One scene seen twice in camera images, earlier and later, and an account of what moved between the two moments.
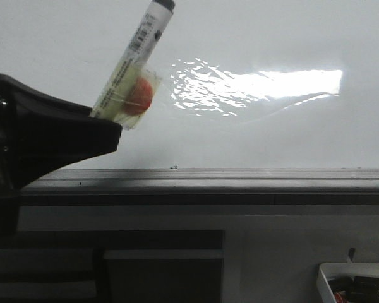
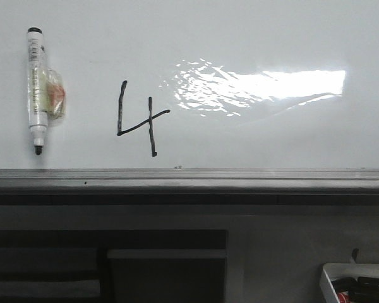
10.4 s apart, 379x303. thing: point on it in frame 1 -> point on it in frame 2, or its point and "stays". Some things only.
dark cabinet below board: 105,266 stays
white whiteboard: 246,84 stays
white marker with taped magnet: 131,89 -> 46,91
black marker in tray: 367,290 stays
